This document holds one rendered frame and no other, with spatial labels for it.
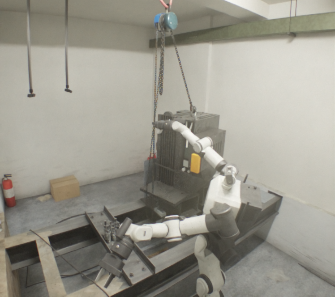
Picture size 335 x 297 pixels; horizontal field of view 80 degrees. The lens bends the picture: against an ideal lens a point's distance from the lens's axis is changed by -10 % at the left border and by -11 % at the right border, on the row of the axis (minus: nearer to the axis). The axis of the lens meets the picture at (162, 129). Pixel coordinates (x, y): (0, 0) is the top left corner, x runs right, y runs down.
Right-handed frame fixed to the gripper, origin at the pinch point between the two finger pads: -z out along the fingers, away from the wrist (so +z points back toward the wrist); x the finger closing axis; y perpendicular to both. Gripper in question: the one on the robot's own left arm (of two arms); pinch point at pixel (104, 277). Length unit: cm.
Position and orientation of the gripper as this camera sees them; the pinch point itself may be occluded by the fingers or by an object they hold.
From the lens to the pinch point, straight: 107.8
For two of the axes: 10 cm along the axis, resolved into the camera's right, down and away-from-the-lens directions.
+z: 4.6, -6.5, 6.0
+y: 2.1, 7.4, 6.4
